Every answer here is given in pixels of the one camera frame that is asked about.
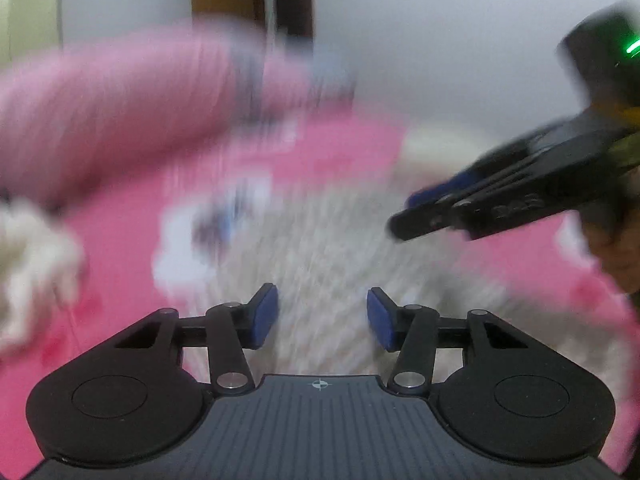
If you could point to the dark brown door frame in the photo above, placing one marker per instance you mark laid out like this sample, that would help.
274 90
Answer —
290 0

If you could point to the folded beige garment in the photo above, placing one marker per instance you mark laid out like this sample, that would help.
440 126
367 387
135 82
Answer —
440 152

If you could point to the pink grey rolled quilt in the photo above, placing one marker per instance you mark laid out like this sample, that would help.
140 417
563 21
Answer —
125 110

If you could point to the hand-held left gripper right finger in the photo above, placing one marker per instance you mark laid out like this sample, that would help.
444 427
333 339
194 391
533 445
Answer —
380 320

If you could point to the pink floral blanket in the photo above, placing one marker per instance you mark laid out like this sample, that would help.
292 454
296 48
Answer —
125 230

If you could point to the cream fleece garment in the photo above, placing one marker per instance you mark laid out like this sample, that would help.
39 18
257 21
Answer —
35 265

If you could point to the beige checkered knit cardigan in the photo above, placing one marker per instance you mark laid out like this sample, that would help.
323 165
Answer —
325 260

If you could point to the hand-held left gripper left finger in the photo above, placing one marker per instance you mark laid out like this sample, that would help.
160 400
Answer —
266 316

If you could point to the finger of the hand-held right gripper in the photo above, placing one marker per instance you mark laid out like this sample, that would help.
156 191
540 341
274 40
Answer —
420 224
440 187

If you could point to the person's right hand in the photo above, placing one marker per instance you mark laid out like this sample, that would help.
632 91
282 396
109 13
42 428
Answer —
615 250

